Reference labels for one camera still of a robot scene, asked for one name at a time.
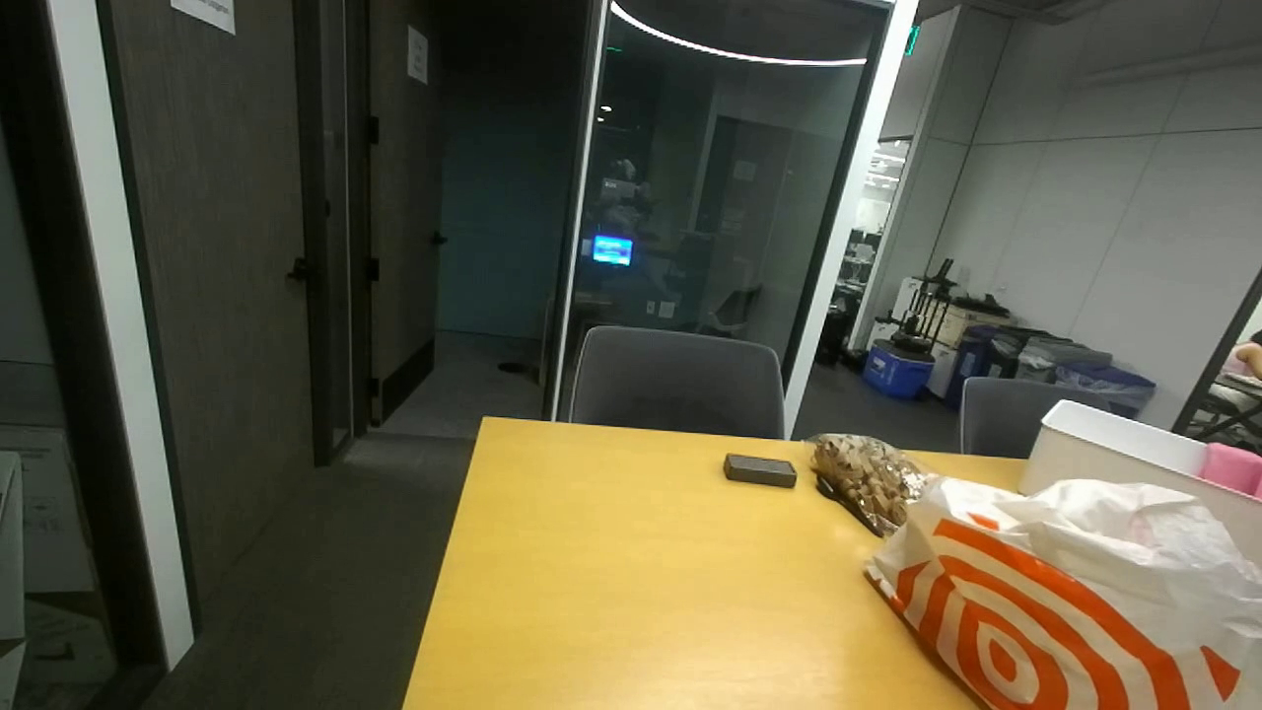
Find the white orange plastic shopping bag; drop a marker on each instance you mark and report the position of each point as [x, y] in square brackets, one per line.
[1050, 606]

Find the grey office chair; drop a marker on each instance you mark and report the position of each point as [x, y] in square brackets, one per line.
[677, 379]
[1006, 418]

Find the blue lit monitor screen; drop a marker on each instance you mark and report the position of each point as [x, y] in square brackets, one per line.
[614, 249]

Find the small black rectangular case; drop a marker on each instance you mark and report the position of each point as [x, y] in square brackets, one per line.
[760, 472]

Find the clear bag of brown snacks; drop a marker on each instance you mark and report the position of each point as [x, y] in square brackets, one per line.
[852, 477]

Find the blue storage tub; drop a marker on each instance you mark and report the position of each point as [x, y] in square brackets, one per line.
[897, 374]

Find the black tripod stand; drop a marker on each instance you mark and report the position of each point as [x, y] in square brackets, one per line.
[940, 301]

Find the white plastic storage bin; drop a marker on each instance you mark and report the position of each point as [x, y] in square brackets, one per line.
[1104, 449]

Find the pink box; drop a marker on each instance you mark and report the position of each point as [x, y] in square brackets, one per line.
[1231, 472]

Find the white paper wall sign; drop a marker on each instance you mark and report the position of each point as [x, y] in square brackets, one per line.
[417, 55]
[203, 10]

